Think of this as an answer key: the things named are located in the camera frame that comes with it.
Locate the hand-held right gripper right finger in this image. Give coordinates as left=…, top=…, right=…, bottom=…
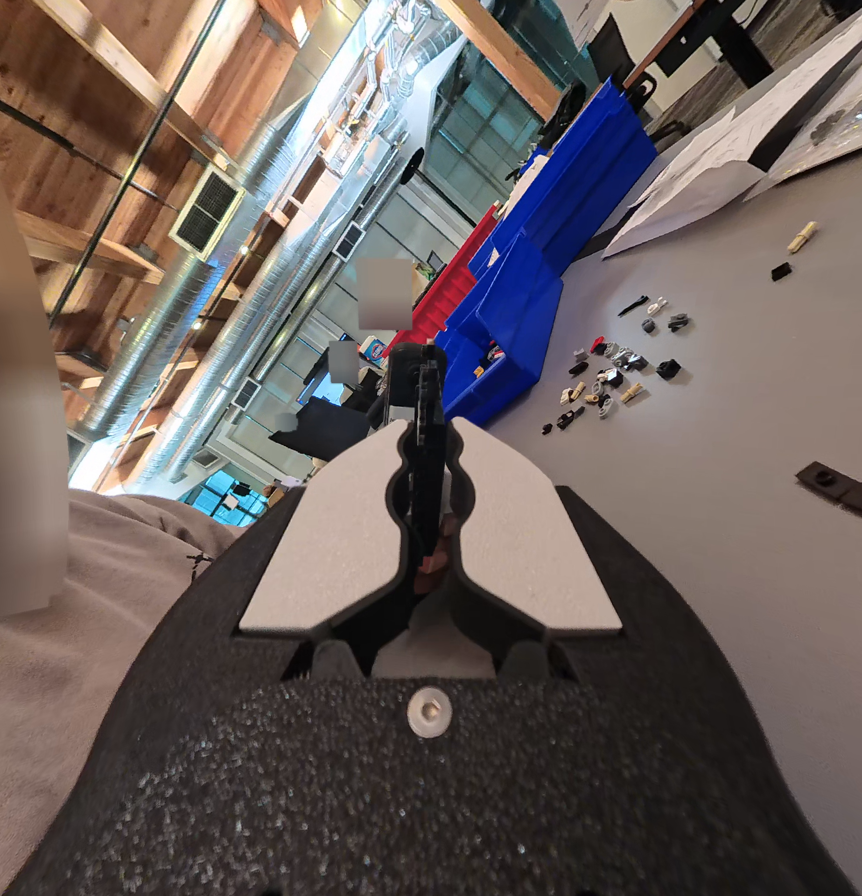
left=445, top=416, right=624, bottom=638

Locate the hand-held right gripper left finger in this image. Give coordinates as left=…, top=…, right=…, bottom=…
left=238, top=420, right=412, bottom=637

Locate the black toy brick car chassis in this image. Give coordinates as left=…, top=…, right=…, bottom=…
left=406, top=339, right=449, bottom=561

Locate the grey desk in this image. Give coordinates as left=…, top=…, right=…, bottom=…
left=473, top=0, right=862, bottom=896

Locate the red plastic bin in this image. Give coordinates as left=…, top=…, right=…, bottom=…
left=410, top=203, right=502, bottom=333

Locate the small blue plastic bin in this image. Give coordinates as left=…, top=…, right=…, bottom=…
left=434, top=234, right=566, bottom=427

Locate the pile of loose toy bricks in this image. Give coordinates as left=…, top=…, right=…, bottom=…
left=541, top=295, right=691, bottom=436

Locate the white air vent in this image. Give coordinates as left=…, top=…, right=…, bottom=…
left=168, top=164, right=246, bottom=261

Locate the large blue plastic bin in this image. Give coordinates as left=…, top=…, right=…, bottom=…
left=469, top=76, right=659, bottom=281

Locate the black flat brick plate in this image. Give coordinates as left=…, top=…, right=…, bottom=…
left=795, top=461, right=862, bottom=522

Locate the black office chair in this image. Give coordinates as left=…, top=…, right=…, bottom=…
left=586, top=13, right=638, bottom=85

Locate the instruction booklet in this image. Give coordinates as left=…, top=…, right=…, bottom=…
left=683, top=7, right=862, bottom=165

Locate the wooden office table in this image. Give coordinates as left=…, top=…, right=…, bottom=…
left=634, top=0, right=824, bottom=88

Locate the silver ventilation duct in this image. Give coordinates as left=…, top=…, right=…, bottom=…
left=67, top=0, right=474, bottom=484

